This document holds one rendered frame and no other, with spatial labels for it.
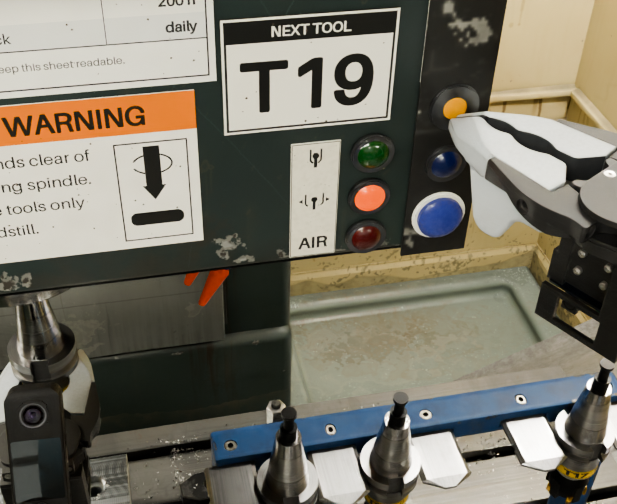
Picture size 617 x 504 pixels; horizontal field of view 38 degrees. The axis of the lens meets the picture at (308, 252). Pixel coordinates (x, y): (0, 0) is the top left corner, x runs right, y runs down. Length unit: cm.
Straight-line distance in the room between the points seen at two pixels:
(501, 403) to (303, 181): 55
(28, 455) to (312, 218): 35
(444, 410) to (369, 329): 101
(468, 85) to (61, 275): 27
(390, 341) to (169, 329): 65
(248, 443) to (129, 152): 51
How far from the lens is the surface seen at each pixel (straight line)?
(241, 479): 96
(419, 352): 198
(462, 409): 102
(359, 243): 58
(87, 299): 145
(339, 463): 97
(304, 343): 198
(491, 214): 53
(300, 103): 52
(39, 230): 55
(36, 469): 80
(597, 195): 47
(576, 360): 174
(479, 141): 51
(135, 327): 149
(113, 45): 49
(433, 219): 58
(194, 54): 49
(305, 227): 57
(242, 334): 158
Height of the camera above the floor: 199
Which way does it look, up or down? 40 degrees down
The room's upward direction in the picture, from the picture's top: 2 degrees clockwise
